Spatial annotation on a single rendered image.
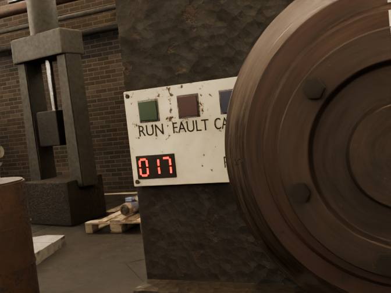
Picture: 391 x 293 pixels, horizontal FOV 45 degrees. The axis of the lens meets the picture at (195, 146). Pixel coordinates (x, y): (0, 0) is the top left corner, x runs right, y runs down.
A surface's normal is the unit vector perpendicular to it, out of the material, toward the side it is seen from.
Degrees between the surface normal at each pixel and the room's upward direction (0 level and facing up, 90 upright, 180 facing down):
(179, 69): 90
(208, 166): 90
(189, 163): 90
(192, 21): 90
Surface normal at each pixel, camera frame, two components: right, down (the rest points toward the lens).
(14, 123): -0.38, 0.10
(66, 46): 0.84, -0.05
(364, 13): -0.40, -0.82
